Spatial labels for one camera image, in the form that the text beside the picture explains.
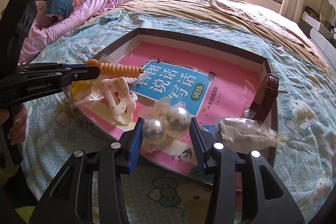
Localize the cream polka dot hair claw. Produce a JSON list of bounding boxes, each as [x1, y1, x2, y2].
[[100, 77, 137, 126]]

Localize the tan bed blanket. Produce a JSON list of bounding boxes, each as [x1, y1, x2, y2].
[[120, 0, 334, 75]]

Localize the left hand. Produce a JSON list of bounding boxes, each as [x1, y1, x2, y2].
[[7, 104, 27, 145]]

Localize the clear pearl hair claw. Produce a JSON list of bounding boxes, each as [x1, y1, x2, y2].
[[138, 97, 192, 145]]

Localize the hello kitty bed sheet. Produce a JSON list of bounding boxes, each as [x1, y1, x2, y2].
[[21, 11, 335, 223]]

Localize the clear bag small jewelry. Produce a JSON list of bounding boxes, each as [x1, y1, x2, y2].
[[215, 118, 288, 154]]

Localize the yellow rings in plastic bag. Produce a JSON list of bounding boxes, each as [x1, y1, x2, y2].
[[63, 79, 108, 110]]

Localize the orange spiral hair tie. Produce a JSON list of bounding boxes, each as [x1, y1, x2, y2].
[[85, 58, 144, 80]]

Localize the green sleeve forearm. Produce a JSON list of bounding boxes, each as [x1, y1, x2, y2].
[[1, 166, 38, 223]]

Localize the pink quilt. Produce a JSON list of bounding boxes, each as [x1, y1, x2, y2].
[[19, 0, 133, 64]]

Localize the brown leather strap watch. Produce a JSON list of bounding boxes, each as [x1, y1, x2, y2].
[[242, 73, 279, 122]]

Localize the dark cardboard tray box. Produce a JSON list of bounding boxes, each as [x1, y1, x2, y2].
[[67, 28, 278, 185]]

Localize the white low tv bench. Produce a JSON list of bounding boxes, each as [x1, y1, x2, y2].
[[299, 12, 336, 71]]

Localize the pink book blue label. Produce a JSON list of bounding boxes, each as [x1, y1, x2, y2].
[[76, 41, 263, 183]]

